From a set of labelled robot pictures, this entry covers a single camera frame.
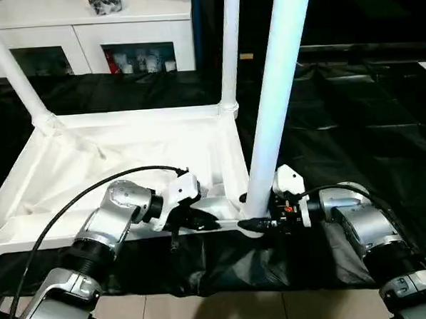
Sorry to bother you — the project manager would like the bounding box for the white plastic table top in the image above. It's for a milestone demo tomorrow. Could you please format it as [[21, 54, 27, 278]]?
[[0, 101, 272, 263]]

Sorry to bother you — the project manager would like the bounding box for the black television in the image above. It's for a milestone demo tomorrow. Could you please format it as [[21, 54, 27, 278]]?
[[298, 39, 426, 69]]

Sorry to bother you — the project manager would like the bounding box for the white glass-door cabinet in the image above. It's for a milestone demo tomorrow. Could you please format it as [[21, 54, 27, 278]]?
[[0, 0, 197, 82]]

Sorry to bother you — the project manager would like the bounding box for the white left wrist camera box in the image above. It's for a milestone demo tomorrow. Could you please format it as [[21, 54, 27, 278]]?
[[149, 171, 203, 233]]

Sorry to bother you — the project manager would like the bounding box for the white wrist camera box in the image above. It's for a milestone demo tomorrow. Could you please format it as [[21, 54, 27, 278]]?
[[270, 163, 313, 231], [149, 171, 203, 233]]

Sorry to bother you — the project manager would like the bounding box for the white plastic table leg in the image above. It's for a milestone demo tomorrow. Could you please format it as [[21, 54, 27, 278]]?
[[228, 0, 326, 220], [213, 0, 249, 118], [0, 0, 59, 131]]

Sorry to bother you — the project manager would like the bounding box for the black glossy mat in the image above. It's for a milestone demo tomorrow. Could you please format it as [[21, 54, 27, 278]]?
[[0, 54, 426, 309]]

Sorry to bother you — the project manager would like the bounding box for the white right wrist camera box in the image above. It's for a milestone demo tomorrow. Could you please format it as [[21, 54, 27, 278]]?
[[270, 163, 313, 231]]

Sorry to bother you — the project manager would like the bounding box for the white ceramic jar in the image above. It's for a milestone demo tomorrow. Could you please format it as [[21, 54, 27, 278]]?
[[147, 53, 161, 73]]

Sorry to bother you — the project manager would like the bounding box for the black bundle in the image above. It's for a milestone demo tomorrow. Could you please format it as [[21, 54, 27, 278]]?
[[88, 0, 127, 16]]

